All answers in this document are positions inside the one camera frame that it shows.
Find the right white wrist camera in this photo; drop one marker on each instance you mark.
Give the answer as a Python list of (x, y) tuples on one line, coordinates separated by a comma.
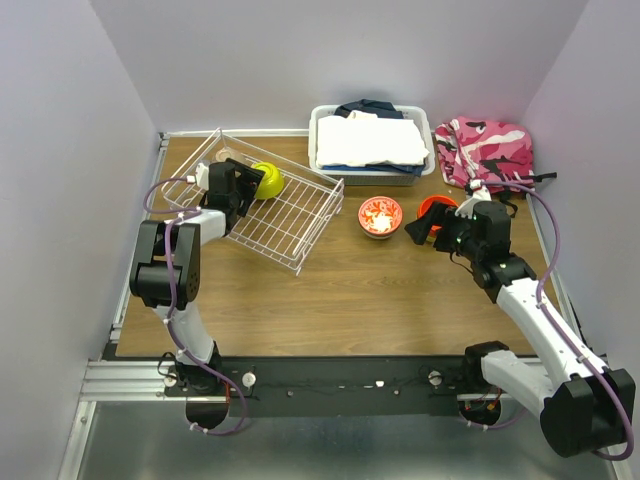
[(476, 192)]

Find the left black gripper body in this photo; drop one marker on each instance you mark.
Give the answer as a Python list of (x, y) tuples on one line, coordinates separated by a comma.
[(245, 187)]

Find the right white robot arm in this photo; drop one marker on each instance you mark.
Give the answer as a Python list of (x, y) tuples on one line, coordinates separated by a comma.
[(582, 405)]

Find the white plastic laundry basket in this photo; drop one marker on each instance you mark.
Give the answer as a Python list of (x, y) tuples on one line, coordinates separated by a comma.
[(369, 176)]

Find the dark blue clothes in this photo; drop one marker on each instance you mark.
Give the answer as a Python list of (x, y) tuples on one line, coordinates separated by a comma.
[(368, 109)]

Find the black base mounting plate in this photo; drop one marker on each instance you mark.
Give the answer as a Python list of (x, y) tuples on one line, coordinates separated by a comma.
[(346, 386)]

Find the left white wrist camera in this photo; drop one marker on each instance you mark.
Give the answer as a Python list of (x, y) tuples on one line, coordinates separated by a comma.
[(199, 176)]

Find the white folded cloth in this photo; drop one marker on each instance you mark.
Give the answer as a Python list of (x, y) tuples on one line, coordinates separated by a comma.
[(367, 140)]

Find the beige bowl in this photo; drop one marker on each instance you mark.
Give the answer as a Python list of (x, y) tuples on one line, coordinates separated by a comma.
[(230, 154)]

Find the white wire dish rack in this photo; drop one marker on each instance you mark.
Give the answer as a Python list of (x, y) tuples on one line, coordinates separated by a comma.
[(283, 229)]

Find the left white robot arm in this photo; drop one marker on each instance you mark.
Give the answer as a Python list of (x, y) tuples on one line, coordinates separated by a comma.
[(166, 266)]

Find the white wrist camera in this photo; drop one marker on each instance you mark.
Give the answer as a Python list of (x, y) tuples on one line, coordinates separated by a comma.
[(476, 192), (199, 176)]

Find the aluminium table frame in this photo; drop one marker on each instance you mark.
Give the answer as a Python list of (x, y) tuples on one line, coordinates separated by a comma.
[(354, 296)]

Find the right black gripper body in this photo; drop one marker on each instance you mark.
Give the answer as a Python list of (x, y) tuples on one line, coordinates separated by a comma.
[(455, 236)]

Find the pink camouflage garment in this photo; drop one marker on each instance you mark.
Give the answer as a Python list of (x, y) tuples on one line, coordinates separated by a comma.
[(498, 153)]

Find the white bowl orange pattern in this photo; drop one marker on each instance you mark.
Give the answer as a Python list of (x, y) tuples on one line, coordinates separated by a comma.
[(380, 217)]

